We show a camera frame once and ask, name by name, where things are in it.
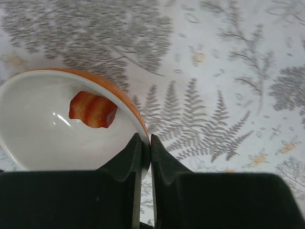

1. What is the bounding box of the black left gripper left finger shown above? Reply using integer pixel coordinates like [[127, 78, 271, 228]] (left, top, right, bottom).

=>
[[0, 134, 143, 229]]

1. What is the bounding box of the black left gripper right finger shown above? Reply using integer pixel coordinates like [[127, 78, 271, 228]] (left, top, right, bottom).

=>
[[151, 135, 305, 229]]

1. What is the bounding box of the small white bowl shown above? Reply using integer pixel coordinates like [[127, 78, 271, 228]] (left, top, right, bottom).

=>
[[0, 68, 150, 176]]

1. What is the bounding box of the small sausage piece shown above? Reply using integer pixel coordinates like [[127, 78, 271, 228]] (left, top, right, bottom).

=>
[[69, 91, 117, 128]]

